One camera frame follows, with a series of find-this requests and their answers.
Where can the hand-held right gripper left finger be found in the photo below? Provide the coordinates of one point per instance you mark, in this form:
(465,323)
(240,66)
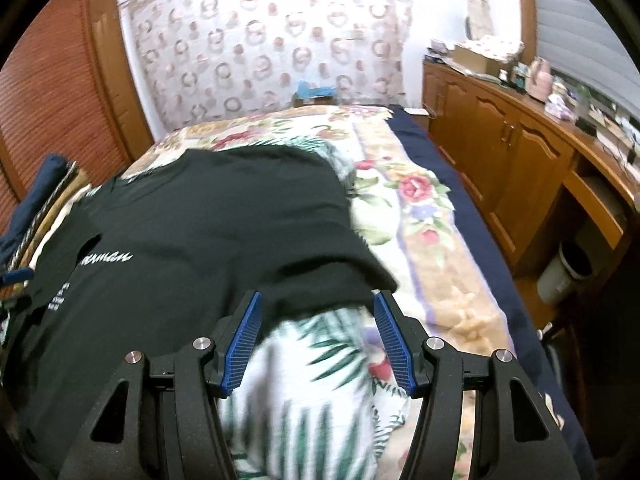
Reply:
(244,347)

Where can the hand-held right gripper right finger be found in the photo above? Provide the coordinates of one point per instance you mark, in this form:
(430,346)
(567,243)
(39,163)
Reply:
(395,347)

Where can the black t-shirt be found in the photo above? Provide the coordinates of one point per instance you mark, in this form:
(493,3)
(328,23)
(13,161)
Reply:
(200,235)

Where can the leaf print bed sheet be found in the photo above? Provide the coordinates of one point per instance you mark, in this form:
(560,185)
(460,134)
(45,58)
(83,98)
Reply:
(310,385)

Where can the navy bed sheet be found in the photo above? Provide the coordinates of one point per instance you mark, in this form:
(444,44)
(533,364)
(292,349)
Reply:
(480,240)

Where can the floral blanket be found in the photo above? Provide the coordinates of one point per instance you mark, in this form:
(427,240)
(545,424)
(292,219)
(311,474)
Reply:
(425,210)

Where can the white waste bin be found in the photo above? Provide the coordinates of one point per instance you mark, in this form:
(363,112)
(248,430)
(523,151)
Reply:
(562,272)

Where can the cream folded cloth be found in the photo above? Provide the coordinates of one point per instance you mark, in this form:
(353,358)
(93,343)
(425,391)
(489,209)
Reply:
(62,220)

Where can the wooden sideboard cabinet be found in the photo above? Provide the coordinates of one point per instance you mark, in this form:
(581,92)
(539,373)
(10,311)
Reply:
(500,135)

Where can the patterned folded quilts stack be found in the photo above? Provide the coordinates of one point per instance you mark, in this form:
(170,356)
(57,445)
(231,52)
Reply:
(49,207)

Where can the navy folded cloth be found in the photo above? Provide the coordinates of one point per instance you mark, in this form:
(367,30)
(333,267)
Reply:
(32,200)

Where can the blue box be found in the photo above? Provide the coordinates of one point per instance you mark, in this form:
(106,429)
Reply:
(312,92)

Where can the purple tissue box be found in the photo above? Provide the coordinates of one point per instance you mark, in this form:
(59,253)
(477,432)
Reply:
(559,109)

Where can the cardboard box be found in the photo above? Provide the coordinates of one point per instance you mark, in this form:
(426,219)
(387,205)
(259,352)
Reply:
(475,62)

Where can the pink jug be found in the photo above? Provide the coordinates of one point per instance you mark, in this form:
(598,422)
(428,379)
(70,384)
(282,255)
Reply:
(541,80)

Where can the circle print curtain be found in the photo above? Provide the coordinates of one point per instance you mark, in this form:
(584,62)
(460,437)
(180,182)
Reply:
(250,35)

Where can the floral cloth on box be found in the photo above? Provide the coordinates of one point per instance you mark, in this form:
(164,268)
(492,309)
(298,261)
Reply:
(495,45)

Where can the louvered wooden wardrobe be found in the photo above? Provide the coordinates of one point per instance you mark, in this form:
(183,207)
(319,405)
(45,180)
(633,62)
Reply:
(45,85)

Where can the grey window blind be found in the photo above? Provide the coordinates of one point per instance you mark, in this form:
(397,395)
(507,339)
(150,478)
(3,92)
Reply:
(575,25)

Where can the wooden window frame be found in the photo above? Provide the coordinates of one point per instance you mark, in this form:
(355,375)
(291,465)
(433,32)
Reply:
(527,10)

